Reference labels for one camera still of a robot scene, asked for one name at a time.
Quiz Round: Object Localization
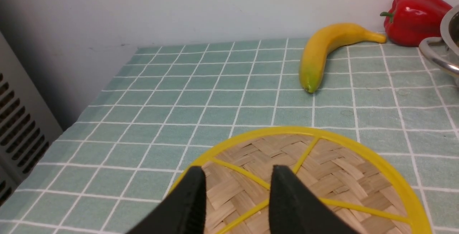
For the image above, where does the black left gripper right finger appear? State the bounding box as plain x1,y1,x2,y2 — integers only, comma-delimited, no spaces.
269,165,358,234

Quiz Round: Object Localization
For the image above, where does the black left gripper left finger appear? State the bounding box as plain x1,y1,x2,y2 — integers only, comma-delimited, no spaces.
128,166,206,234

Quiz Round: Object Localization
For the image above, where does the bamboo steamer lid yellow rim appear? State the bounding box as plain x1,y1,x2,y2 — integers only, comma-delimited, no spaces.
190,126,432,234

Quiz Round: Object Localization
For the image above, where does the stainless steel pot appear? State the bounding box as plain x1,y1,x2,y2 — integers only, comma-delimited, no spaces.
418,5,459,86

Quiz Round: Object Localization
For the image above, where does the green checkered tablecloth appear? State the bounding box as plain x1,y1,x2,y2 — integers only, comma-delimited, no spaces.
1,39,458,234

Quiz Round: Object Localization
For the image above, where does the yellow banana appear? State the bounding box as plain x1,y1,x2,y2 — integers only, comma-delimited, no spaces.
298,23,387,93

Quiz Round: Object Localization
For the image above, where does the red bell pepper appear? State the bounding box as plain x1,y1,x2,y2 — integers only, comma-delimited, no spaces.
380,0,452,47

